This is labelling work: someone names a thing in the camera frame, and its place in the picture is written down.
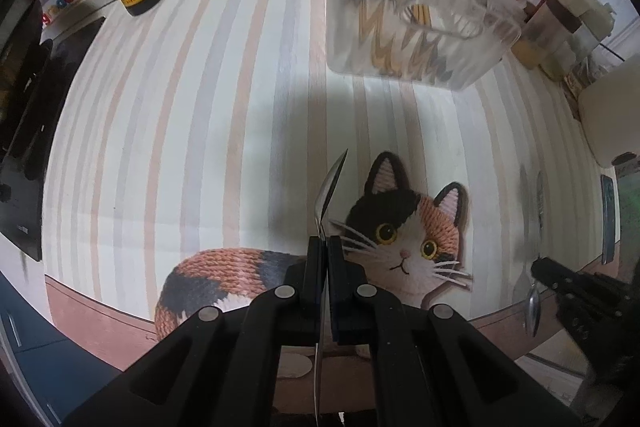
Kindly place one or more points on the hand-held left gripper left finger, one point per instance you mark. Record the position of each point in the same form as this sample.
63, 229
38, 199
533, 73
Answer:
312, 267

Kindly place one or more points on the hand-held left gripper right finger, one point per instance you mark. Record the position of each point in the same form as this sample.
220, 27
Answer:
337, 272

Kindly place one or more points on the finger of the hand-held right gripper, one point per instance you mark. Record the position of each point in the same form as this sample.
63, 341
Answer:
555, 272
585, 319

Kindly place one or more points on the set of wooden chopsticks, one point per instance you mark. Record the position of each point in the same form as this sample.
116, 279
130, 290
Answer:
377, 47

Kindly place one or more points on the blue smartphone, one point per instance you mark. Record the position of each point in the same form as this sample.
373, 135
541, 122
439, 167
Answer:
609, 217

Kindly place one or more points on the frosted sliding door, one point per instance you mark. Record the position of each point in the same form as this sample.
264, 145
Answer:
631, 207

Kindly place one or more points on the white pink electric kettle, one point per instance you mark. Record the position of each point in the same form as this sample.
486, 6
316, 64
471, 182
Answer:
612, 117

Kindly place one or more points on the striped cat printed mat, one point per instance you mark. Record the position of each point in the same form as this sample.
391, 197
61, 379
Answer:
200, 132

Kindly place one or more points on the beige lid spice jar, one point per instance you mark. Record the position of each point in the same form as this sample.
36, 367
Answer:
552, 17

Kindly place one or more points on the white cap bottle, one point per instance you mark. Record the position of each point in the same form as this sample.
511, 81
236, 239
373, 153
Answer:
597, 19

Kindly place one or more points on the blue kitchen cabinet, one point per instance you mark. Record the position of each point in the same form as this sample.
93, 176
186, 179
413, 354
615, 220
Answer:
35, 357

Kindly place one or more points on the black glass gas stove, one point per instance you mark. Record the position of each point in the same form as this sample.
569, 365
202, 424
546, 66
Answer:
30, 147

